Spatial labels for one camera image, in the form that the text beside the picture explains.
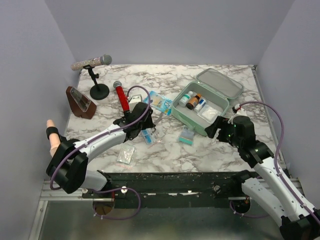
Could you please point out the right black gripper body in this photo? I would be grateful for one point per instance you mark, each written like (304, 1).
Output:
(226, 133)

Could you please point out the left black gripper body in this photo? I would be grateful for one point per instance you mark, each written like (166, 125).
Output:
(147, 124)

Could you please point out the blue cotton swab packet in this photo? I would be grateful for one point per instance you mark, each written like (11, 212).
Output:
(161, 103)

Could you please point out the white gauze pad packet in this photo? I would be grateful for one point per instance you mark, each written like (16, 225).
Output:
(209, 114)

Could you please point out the white green-cap medicine bottle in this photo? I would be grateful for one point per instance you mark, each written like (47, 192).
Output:
(185, 98)

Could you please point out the blue white small bottle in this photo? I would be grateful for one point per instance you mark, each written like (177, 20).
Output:
(202, 102)

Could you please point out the amber orange-cap bottle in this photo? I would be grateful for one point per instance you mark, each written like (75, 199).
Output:
(192, 103)

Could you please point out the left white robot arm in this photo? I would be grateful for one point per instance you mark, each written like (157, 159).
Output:
(68, 167)

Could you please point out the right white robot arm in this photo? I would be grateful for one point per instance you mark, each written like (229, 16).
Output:
(296, 217)

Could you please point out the metal scissors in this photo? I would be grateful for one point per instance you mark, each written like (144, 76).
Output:
(157, 121)

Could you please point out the blue plaster packet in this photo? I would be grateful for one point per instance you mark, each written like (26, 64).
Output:
(149, 135)

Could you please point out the clear zip bag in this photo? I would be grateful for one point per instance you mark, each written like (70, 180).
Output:
(126, 155)

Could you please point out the teal bandage packet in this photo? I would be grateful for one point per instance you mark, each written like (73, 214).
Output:
(186, 136)

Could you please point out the red handheld microphone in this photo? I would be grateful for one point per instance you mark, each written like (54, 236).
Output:
(121, 96)

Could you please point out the black microphone stand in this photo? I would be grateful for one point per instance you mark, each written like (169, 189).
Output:
(99, 91)

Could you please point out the brown wooden metronome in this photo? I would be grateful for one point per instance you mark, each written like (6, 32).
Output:
(80, 105)

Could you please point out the glitter microphone on stand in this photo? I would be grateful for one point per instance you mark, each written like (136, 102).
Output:
(94, 62)

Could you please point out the black round stand base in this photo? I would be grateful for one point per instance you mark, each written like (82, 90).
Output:
(67, 143)

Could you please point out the pink beige microphone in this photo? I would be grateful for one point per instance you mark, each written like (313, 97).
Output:
(53, 136)

